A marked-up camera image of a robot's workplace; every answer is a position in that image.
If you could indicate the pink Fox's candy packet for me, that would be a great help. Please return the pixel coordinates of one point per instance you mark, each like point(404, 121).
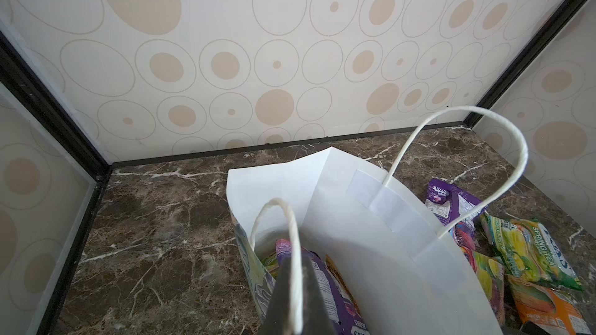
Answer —
point(489, 271)

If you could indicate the white patterned paper bag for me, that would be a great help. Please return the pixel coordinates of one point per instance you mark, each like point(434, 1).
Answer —
point(407, 274)

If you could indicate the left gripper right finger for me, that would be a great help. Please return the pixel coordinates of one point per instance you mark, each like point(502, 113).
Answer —
point(316, 320)

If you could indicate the purple snack packet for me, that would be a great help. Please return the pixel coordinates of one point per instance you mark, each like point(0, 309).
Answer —
point(340, 308)
point(448, 202)

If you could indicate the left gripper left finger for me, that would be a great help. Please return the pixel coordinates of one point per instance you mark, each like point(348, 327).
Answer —
point(277, 319)

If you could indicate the orange Fox's snack packet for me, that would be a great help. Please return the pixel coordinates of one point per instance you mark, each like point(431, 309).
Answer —
point(548, 308)

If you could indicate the yellow green snack packet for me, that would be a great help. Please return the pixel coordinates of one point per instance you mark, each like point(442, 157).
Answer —
point(529, 252)

